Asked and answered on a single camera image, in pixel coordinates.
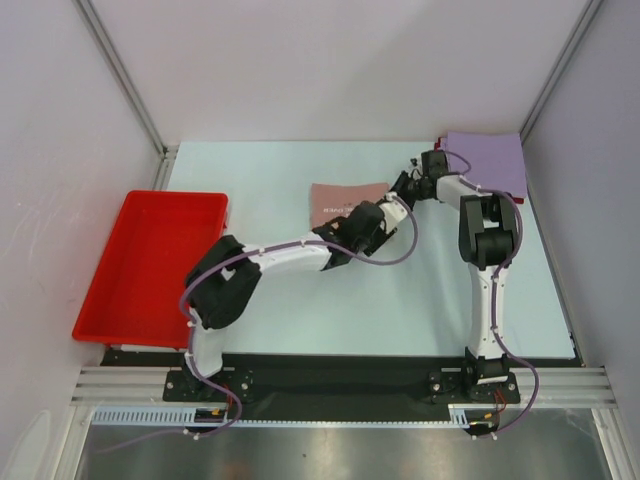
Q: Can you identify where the pink t shirt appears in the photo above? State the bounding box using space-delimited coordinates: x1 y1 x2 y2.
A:
310 183 389 228

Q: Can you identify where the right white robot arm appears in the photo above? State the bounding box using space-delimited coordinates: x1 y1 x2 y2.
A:
391 172 522 401

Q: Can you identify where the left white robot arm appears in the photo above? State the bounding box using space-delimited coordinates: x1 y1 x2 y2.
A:
179 194 411 400

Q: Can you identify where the folded red t shirt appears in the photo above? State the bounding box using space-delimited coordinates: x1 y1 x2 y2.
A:
433 137 525 205

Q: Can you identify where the red plastic bin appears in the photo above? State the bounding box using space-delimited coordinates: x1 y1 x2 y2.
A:
72 190 229 350

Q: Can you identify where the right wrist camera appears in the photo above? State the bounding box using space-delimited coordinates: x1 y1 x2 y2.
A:
409 150 450 180

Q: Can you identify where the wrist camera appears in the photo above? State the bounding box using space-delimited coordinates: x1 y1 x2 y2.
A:
409 150 450 180
378 192 408 235

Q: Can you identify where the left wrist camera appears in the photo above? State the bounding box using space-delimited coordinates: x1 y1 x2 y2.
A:
378 192 408 235

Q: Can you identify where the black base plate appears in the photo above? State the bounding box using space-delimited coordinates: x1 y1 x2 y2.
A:
101 349 580 421

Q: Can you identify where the white cable duct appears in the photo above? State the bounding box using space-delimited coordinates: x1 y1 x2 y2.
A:
91 406 489 429

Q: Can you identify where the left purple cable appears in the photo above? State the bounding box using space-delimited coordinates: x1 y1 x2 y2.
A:
94 192 419 454

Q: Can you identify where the aluminium frame rail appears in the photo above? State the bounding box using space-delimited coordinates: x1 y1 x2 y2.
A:
71 366 617 409

